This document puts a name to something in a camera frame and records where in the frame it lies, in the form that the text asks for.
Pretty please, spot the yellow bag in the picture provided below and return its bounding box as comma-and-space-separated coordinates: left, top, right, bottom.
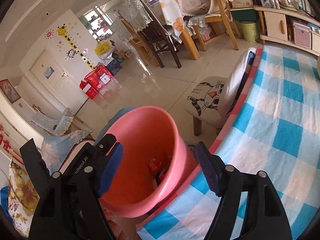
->
94, 41, 112, 56

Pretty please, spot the cream cabinet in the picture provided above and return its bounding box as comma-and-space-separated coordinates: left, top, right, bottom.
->
253, 3, 320, 56

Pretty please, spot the wooden chair with cloth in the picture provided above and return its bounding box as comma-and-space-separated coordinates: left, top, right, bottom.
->
158, 0, 201, 61

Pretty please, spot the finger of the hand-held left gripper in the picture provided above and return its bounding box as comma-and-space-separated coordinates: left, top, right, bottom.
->
19, 138, 54, 188
67, 133, 118, 177

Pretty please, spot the cat print stool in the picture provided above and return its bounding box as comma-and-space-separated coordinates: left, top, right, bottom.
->
184, 76, 241, 136

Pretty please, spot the blue box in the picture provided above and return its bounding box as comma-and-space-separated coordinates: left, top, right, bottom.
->
107, 57, 123, 76

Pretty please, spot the giraffe wall sticker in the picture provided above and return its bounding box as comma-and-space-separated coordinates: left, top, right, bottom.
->
56, 24, 97, 71

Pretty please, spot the pink plastic bucket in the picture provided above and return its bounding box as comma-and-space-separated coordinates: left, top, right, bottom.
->
99, 106, 199, 218

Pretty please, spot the framed picture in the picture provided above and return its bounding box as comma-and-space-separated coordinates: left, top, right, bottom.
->
0, 79, 22, 105

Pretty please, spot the light wooden chair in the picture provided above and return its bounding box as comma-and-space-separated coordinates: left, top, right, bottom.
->
206, 0, 241, 51

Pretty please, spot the dark wooden chair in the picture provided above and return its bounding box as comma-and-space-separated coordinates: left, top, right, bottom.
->
139, 6, 182, 68

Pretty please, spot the person's left hand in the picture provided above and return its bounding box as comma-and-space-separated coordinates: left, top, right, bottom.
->
105, 210, 142, 240

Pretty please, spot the yellow floral pillow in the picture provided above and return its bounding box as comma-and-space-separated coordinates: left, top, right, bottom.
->
7, 159, 41, 238

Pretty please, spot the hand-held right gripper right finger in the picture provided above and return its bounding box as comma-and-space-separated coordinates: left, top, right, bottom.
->
195, 141, 293, 240

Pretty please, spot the white door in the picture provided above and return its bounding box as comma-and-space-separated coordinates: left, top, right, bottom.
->
19, 47, 88, 112

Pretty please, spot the light blue lace cloth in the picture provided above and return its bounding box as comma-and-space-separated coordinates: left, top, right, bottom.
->
32, 108, 75, 136

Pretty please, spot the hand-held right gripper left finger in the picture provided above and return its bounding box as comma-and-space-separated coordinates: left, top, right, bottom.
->
29, 142, 124, 240

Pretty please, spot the red snack wrapper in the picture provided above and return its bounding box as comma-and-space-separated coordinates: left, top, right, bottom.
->
146, 155, 173, 180

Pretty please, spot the light blue floral cushion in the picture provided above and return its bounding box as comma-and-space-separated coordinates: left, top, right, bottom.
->
41, 129, 93, 171

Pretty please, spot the light green waste bin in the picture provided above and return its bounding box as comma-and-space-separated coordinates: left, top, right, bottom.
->
238, 21, 260, 43

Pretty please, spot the blue checked tablecloth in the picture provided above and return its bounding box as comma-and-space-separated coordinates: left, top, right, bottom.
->
136, 44, 320, 240

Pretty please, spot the blue plastic stool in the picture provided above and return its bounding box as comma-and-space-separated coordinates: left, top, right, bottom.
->
95, 107, 137, 143

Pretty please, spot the pink storage box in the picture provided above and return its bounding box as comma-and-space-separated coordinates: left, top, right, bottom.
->
292, 19, 312, 50

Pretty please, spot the red gift bag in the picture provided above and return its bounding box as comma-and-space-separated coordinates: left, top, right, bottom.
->
79, 64, 113, 100

